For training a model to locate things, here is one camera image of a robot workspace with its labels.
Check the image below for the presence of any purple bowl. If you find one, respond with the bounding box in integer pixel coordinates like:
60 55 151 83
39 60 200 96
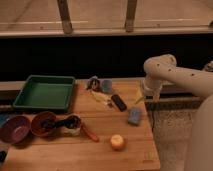
0 116 30 144

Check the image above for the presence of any black measuring spoon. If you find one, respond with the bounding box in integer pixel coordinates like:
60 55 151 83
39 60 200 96
40 116 81 131

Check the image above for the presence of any green plastic tray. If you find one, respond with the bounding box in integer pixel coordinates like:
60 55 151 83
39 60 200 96
13 75 75 112

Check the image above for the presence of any yellow apple toy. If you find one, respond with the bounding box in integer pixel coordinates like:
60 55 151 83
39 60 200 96
110 134 125 150

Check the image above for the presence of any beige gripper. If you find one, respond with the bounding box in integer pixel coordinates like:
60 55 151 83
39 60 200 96
135 78 162 103

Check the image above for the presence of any brown bowl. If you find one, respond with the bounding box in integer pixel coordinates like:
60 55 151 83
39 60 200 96
31 111 56 137

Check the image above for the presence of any blue sponge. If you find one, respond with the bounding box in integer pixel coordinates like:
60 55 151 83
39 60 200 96
128 107 142 125

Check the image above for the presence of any wooden post left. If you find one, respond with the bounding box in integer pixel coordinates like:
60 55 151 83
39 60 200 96
57 0 73 34

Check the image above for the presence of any blue cup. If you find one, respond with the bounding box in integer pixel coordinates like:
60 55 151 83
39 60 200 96
101 79 113 94

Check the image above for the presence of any wooden post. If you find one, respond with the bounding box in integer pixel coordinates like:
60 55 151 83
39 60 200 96
57 0 73 34
124 0 137 32

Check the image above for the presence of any white cup with dark inside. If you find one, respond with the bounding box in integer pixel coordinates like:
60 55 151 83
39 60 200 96
65 115 81 136

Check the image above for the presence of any wooden post right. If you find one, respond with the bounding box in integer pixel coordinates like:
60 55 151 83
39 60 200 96
124 0 137 32

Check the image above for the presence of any grey metallic cup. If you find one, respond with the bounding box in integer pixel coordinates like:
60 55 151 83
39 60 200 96
86 76 101 92

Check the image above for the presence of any blue object at left edge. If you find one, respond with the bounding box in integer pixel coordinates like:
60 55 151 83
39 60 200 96
0 114 10 127

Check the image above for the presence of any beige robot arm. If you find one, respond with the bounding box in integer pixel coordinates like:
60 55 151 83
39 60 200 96
141 54 213 171

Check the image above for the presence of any black rectangular block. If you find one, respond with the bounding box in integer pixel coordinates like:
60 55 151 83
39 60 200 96
111 94 127 111

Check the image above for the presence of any orange carrot toy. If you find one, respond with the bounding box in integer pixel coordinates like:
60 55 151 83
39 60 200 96
81 123 99 142

